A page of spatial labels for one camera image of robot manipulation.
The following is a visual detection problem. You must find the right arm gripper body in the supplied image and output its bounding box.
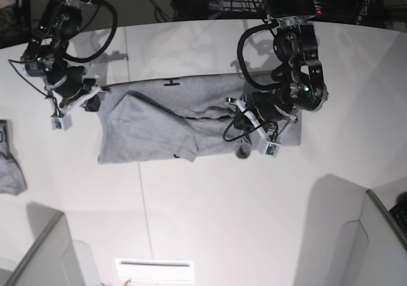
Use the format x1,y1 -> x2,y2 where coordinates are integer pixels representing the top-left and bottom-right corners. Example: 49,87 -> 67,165
45,66 -> 98,108

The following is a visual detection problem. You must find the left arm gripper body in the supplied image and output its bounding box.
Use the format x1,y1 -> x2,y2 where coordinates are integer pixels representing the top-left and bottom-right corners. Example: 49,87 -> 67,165
237,93 -> 299,130

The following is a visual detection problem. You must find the grey T-shirt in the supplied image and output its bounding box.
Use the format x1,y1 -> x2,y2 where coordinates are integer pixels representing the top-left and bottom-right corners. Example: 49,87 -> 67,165
97,73 -> 302,165

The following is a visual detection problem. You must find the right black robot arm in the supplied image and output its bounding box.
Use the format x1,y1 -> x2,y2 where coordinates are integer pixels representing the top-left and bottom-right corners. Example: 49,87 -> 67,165
19,0 -> 118,117

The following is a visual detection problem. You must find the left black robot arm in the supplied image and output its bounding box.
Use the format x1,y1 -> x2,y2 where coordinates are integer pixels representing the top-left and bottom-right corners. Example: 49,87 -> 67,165
237,0 -> 328,128

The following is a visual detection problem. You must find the black keyboard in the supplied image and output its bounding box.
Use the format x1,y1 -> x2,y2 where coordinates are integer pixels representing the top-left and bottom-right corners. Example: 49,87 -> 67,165
390,203 -> 407,235

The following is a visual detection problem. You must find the left grey partition panel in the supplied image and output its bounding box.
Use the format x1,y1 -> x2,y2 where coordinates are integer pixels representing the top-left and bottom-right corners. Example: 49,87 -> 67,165
4,211 -> 86,286

